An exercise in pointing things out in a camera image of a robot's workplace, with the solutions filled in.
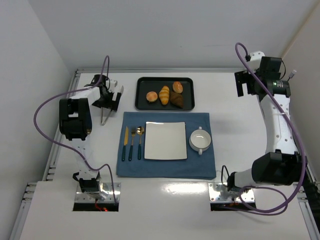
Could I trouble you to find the metal tongs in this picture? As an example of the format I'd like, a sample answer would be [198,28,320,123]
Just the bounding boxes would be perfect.
[100,85,125,126]

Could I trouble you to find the round orange bun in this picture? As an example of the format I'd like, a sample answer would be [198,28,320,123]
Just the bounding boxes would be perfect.
[146,91,158,103]

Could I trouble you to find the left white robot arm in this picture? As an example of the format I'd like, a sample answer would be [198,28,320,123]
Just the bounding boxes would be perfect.
[59,80,124,201]

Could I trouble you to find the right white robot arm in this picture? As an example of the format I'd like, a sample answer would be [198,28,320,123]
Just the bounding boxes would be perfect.
[227,51,302,192]

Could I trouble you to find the yellow striped bread loaf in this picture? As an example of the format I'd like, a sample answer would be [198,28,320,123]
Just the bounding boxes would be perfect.
[158,85,170,106]

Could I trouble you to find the black rectangular tray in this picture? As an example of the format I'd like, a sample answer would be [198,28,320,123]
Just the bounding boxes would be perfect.
[135,77,195,111]

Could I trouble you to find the blue cloth placemat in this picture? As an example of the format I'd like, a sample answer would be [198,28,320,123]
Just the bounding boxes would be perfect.
[116,111,216,180]

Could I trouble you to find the brown chocolate croissant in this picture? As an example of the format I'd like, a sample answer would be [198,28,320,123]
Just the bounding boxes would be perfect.
[170,91,184,109]

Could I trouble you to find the white square plate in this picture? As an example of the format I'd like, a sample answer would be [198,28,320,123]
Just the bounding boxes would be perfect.
[144,121,187,161]

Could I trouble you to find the round bun top right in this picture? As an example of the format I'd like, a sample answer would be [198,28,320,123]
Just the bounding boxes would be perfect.
[172,81,183,94]

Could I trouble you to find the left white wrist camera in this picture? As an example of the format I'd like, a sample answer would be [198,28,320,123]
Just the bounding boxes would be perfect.
[106,79,118,92]

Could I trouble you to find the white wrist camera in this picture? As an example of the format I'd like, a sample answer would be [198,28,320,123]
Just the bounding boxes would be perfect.
[106,79,118,92]
[247,51,265,71]

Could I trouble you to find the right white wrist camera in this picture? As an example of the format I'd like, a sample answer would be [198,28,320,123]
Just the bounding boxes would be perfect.
[247,51,265,71]

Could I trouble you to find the gold fork green handle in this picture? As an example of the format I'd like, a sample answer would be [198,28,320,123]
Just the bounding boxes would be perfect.
[128,126,136,162]

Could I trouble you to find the gold knife green handle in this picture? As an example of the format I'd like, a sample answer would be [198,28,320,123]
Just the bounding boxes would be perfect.
[121,126,129,162]

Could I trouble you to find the gold spoon green handle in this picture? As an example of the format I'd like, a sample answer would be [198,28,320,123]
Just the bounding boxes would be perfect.
[136,126,145,160]

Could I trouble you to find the black usb cable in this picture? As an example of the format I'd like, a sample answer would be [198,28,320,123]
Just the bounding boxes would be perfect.
[279,58,298,82]

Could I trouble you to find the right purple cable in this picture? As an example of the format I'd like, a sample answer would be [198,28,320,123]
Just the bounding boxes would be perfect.
[234,42,308,215]

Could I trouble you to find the purple cable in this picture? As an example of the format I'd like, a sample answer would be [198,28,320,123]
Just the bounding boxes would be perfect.
[234,42,308,215]
[33,55,118,205]

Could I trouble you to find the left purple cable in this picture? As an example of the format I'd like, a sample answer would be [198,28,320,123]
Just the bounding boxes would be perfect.
[33,55,118,205]

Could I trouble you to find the white two-handled soup bowl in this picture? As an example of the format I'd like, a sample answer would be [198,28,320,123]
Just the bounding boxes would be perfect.
[189,126,212,156]

